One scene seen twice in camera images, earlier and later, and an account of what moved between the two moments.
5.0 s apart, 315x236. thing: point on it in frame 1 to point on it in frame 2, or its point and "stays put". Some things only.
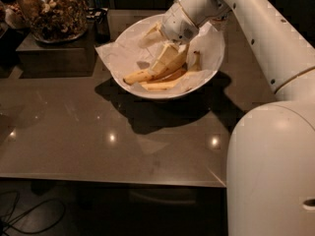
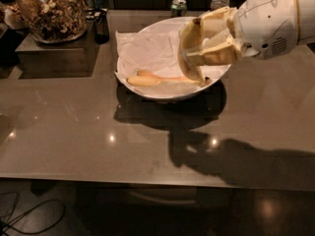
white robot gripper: [177, 26] to [267, 24]
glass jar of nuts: [54, 13] stays put
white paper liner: [167, 67] stays put
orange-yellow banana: [165, 78] to [148, 73]
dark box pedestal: [77, 58] stays put
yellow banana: [146, 75] to [191, 37]
